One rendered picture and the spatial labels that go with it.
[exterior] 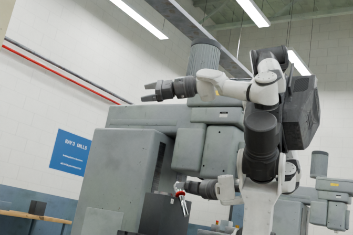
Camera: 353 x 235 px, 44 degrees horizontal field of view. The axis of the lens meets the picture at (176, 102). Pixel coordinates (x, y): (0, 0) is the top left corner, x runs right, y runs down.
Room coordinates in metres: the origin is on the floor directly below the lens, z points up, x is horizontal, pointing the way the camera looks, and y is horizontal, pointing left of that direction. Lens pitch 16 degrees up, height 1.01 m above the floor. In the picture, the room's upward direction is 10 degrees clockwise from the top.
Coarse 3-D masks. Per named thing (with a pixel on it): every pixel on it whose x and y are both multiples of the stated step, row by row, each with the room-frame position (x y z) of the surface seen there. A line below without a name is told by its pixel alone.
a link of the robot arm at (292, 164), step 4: (288, 152) 1.88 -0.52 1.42; (292, 152) 1.87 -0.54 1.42; (296, 152) 1.90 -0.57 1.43; (288, 156) 1.86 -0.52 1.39; (292, 156) 1.86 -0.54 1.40; (296, 156) 1.87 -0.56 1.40; (288, 160) 1.82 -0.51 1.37; (292, 160) 1.82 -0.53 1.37; (296, 160) 1.81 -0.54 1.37; (288, 164) 1.80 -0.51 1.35; (292, 164) 1.79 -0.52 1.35; (296, 164) 1.80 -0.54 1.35; (288, 168) 1.78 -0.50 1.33; (292, 168) 1.78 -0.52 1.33; (296, 168) 1.78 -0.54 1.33; (300, 168) 1.82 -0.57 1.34; (288, 172) 1.77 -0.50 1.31; (292, 172) 1.77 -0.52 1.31; (296, 172) 1.83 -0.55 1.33; (300, 172) 1.83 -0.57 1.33; (296, 176) 1.85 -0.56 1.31; (300, 176) 1.85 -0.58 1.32; (296, 180) 1.87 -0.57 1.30; (296, 184) 1.87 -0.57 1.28; (296, 188) 1.86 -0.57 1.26; (292, 192) 1.85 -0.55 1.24
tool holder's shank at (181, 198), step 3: (180, 195) 2.07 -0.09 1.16; (180, 198) 2.06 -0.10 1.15; (183, 198) 2.06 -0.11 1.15; (180, 201) 2.06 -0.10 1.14; (183, 201) 2.05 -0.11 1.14; (180, 204) 2.05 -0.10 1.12; (183, 204) 2.04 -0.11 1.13; (183, 207) 2.03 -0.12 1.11; (183, 210) 2.03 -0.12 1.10; (186, 210) 2.03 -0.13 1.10; (183, 213) 2.02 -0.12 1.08; (186, 213) 2.02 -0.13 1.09; (183, 216) 2.03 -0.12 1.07; (186, 216) 2.03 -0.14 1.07
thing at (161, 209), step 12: (156, 192) 2.06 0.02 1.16; (144, 204) 2.07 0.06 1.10; (156, 204) 2.03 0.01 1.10; (168, 204) 2.03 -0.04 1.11; (144, 216) 2.07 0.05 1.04; (156, 216) 2.02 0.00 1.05; (168, 216) 2.05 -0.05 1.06; (180, 216) 2.12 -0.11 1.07; (144, 228) 2.06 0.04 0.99; (156, 228) 2.02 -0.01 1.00; (168, 228) 2.06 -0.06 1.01; (180, 228) 2.13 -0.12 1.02
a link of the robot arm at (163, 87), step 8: (160, 80) 1.69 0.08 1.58; (168, 80) 1.68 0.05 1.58; (176, 80) 1.63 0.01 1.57; (160, 88) 1.64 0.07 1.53; (168, 88) 1.63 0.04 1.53; (176, 88) 1.63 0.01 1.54; (184, 88) 1.62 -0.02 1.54; (160, 96) 1.64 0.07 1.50; (168, 96) 1.65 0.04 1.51; (176, 96) 1.65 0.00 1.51; (184, 96) 1.65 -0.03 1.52
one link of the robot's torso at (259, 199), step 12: (240, 156) 1.63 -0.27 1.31; (240, 168) 1.65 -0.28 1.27; (240, 180) 1.69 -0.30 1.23; (252, 192) 1.69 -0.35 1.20; (264, 192) 1.68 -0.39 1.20; (276, 192) 1.67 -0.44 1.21; (252, 204) 1.70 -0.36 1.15; (264, 204) 1.68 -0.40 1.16; (252, 216) 1.71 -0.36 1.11; (264, 216) 1.69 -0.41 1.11; (240, 228) 1.79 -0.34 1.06; (252, 228) 1.72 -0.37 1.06; (264, 228) 1.70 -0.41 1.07
